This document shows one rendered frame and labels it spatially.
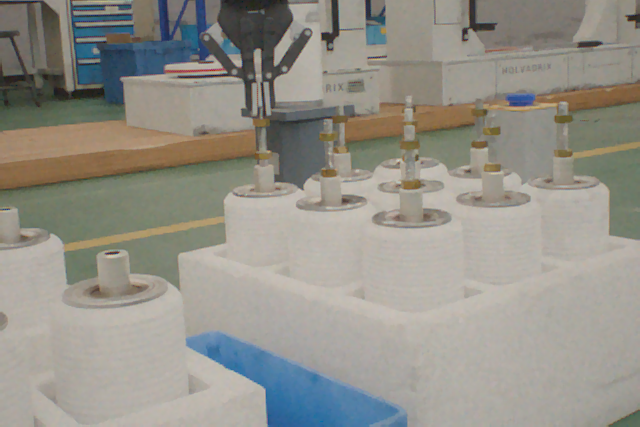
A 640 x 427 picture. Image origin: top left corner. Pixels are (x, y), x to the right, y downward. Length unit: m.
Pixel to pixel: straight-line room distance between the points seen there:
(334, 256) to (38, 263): 0.28
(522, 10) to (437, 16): 4.09
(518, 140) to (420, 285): 0.46
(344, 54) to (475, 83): 0.64
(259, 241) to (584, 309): 0.35
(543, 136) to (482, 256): 0.39
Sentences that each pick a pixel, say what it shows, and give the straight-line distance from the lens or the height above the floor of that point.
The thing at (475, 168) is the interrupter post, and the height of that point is 0.26.
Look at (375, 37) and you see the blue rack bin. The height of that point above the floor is 0.31.
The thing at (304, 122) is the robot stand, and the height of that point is 0.28.
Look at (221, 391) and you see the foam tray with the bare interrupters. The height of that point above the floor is 0.18.
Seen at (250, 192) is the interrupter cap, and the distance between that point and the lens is 1.04.
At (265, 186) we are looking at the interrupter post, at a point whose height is 0.26.
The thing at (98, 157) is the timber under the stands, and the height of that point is 0.06.
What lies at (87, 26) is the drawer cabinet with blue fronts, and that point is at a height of 0.48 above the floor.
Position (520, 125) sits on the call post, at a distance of 1.25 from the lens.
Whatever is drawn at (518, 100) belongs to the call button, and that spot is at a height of 0.32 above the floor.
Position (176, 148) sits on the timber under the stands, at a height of 0.06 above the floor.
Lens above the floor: 0.44
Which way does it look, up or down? 10 degrees down
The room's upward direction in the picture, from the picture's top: 3 degrees counter-clockwise
